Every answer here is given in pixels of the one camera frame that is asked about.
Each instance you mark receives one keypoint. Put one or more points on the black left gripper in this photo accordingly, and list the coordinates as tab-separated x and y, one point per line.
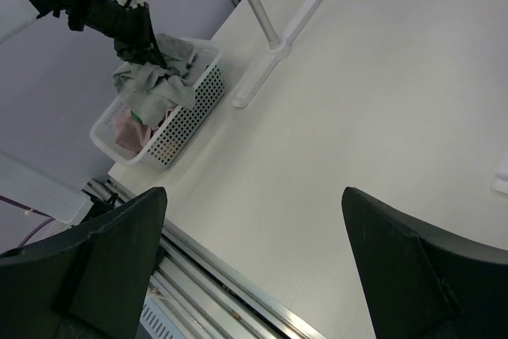
129	26

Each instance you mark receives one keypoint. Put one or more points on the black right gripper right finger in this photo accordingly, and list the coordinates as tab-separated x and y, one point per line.
421	281

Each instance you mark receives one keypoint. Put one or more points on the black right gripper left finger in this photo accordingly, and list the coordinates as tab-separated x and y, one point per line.
89	281

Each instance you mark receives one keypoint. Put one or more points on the grey tank top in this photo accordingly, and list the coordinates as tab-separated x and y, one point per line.
149	90

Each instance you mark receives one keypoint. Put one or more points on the green tank top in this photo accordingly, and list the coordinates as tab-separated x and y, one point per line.
137	116

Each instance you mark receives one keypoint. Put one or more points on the mauve pink tank top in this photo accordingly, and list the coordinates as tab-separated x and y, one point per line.
132	134

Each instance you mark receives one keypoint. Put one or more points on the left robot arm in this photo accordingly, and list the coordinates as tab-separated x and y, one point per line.
17	15

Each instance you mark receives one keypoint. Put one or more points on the white plastic basket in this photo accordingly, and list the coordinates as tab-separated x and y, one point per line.
180	126

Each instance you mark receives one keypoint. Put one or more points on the silver clothes rack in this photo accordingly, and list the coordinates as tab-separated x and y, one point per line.
383	23

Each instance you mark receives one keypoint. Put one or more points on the white slotted cable duct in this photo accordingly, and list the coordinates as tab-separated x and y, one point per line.
157	323

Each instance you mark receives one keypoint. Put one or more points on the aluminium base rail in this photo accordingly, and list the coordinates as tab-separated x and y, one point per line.
206	298

